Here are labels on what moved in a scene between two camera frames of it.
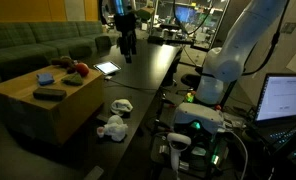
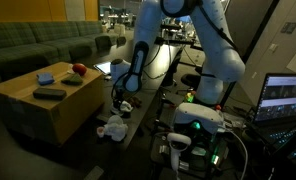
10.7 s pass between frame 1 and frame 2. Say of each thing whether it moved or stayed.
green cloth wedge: stayed
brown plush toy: moved
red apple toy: stayed
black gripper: moved
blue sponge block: stayed
